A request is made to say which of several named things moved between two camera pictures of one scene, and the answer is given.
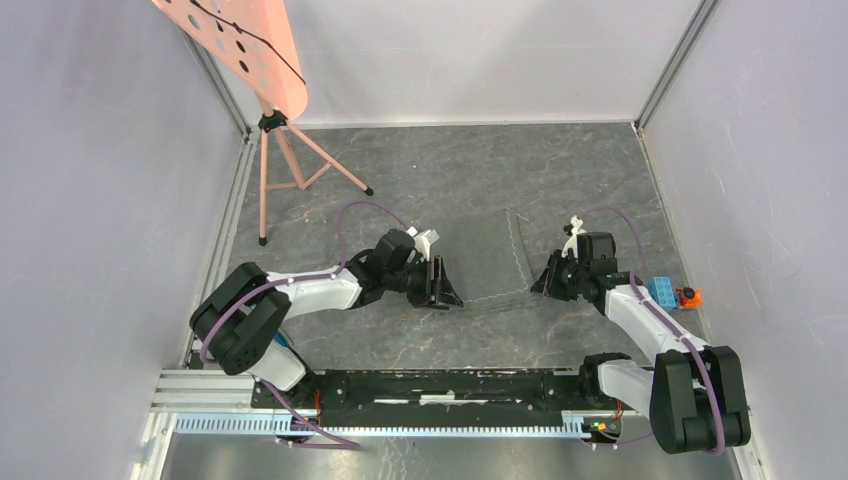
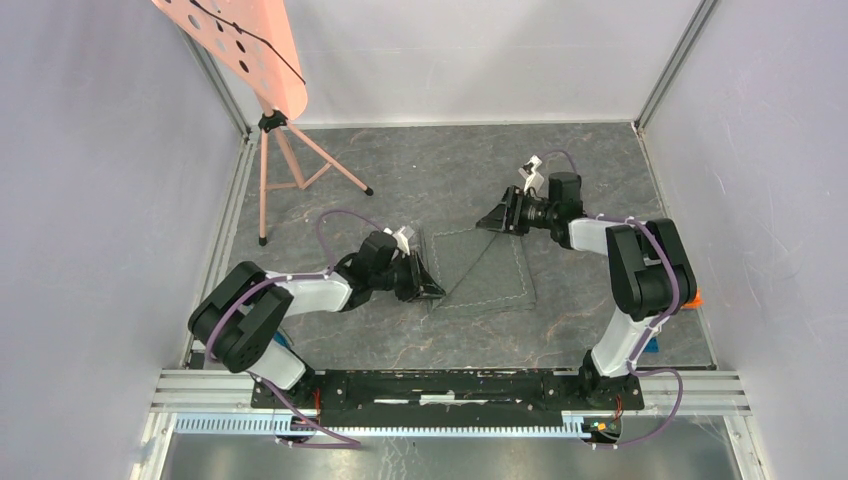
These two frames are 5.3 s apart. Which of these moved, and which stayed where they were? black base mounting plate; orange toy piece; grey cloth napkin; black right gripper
Moved: black right gripper
Stayed: black base mounting plate; orange toy piece; grey cloth napkin
